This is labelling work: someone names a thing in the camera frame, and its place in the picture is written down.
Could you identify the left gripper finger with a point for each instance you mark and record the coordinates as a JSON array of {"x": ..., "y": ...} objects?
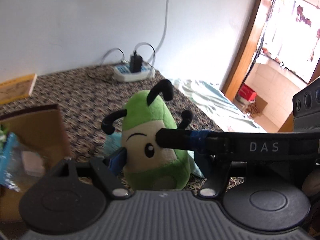
[{"x": 116, "y": 161}]

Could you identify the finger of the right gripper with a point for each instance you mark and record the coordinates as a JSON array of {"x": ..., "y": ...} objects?
[{"x": 183, "y": 139}]

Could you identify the green pea plush toy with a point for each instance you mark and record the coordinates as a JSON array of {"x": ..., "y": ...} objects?
[{"x": 149, "y": 166}]

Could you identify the teal mesh bath pouf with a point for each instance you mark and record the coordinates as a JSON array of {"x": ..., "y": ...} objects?
[{"x": 113, "y": 142}]

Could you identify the light green bed sheet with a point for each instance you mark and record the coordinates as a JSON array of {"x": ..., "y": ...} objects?
[{"x": 217, "y": 107}]

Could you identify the patterned floral tablecloth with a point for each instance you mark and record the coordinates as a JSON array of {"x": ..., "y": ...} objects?
[{"x": 86, "y": 95}]

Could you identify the red box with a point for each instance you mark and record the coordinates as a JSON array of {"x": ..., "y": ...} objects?
[{"x": 247, "y": 92}]

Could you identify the cardboard box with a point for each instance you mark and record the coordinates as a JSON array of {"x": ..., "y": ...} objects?
[{"x": 40, "y": 129}]

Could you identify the black charger plug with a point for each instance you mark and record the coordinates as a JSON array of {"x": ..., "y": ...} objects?
[{"x": 135, "y": 62}]

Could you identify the yellow book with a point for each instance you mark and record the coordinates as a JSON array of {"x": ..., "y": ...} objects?
[{"x": 17, "y": 89}]

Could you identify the black camera box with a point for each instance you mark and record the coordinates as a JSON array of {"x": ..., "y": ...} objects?
[{"x": 306, "y": 108}]

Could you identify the wooden door frame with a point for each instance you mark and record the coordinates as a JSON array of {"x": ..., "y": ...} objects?
[{"x": 292, "y": 33}]

